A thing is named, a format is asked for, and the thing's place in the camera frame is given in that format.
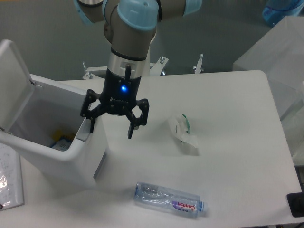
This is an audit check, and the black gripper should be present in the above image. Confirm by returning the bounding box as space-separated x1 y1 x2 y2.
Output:
79 67 150 140

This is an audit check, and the white push-top trash can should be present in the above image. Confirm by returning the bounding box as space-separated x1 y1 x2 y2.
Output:
0 39 108 188

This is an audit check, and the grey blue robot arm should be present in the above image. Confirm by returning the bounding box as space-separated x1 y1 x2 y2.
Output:
74 0 202 137

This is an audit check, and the yellow blue trash inside can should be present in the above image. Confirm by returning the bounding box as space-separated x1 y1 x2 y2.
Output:
50 130 76 152

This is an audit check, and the crumpled clear plastic wrapper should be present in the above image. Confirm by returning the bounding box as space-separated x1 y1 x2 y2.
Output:
168 114 199 156

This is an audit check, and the crushed clear plastic bottle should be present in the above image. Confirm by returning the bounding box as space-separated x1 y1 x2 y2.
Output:
133 182 207 218

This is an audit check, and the blue plastic water jug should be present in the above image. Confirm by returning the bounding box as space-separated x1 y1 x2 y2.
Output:
262 0 304 27

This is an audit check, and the black device at edge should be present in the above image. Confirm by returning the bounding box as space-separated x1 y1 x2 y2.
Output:
286 192 304 218

